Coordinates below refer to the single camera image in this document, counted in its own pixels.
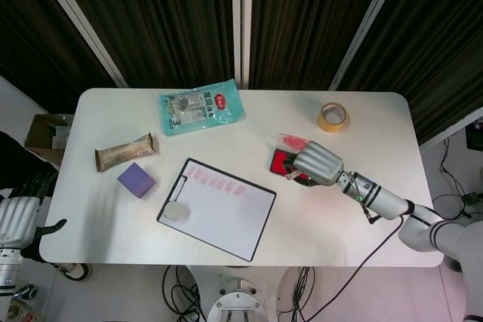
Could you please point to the teal cloth package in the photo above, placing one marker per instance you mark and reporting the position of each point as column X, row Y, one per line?
column 200, row 107

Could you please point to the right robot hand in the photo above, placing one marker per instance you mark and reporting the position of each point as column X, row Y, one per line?
column 319, row 163

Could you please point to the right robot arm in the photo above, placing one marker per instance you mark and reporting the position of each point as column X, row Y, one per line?
column 388, row 199

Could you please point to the white and black sneaker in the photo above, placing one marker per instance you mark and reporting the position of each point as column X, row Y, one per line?
column 75, row 272

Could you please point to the small white jar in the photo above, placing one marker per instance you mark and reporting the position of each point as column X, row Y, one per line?
column 174, row 211

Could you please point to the white paper sheet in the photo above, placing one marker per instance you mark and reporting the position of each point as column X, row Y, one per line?
column 222, row 216

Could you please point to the colourful floor package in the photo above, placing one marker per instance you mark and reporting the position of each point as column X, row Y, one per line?
column 19, row 312

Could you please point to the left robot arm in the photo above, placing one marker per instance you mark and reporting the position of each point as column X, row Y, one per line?
column 7, row 273

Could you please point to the black-rimmed clipboard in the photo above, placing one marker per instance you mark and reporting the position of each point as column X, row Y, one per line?
column 250, row 260

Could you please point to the open cardboard box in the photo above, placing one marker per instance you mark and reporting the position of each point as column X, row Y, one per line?
column 37, row 133

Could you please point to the white frame post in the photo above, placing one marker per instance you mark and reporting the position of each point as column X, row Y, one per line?
column 368, row 26
column 75, row 13
column 241, row 16

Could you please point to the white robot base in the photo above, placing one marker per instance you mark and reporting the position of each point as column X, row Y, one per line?
column 237, row 299

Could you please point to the yellow tape roll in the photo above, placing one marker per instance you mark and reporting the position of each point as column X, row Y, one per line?
column 324, row 124

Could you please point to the purple box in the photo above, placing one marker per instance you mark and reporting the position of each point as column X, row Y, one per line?
column 136, row 180

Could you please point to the white frame rail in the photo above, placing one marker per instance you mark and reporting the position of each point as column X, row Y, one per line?
column 449, row 131

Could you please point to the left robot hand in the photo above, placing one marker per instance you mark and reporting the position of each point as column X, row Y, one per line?
column 19, row 224

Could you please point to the dark pleated curtain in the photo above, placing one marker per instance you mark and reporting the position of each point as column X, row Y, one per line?
column 30, row 35
column 434, row 35
column 158, row 16
column 309, row 16

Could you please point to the red ink pad case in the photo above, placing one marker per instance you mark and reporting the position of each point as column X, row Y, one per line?
column 280, row 161

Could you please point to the brown snack wrapper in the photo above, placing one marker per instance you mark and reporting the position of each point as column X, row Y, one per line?
column 120, row 153

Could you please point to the black box device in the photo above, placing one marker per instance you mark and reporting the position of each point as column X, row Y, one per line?
column 474, row 137

